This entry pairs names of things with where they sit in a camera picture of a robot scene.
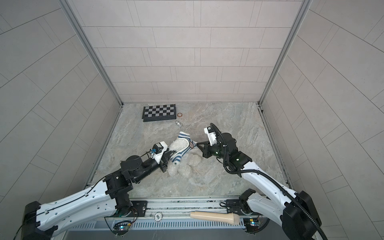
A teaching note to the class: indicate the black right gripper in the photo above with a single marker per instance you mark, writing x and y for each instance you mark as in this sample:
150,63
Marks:
207,151

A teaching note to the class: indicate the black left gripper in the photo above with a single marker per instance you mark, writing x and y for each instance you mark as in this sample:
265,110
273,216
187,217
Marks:
165,158

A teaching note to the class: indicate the blue white striped shirt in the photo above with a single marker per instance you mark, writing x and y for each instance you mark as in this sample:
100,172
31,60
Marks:
182,145

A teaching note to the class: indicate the white fluffy teddy bear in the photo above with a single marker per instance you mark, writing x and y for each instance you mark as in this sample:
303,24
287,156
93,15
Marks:
188,162

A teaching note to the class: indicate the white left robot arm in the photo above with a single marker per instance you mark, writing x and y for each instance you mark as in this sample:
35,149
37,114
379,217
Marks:
110,194

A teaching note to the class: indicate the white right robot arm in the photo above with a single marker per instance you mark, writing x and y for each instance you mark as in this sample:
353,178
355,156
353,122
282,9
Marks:
294,212

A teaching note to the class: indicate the folded black chess board box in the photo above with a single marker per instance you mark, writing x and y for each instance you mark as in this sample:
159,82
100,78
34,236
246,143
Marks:
159,113

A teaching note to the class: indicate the left green circuit board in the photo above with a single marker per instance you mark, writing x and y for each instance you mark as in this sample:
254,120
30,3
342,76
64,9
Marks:
123,226

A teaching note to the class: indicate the green circuit board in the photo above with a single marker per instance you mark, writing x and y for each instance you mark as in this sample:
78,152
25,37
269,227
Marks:
123,226
251,226

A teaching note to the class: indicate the right green circuit board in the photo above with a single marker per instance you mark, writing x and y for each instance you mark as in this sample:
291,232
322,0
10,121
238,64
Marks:
251,226

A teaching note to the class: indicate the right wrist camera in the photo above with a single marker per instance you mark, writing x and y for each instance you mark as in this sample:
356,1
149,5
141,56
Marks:
211,135

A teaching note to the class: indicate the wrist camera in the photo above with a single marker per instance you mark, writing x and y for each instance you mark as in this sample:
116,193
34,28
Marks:
158,150
211,135

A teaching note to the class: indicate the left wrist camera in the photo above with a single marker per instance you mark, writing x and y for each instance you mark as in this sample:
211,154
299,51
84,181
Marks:
158,150

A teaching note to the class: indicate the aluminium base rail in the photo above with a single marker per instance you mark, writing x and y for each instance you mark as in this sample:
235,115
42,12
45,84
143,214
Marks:
180,208

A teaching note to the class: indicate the beige wooden handle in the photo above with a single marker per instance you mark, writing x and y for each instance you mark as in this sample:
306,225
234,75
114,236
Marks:
229,218

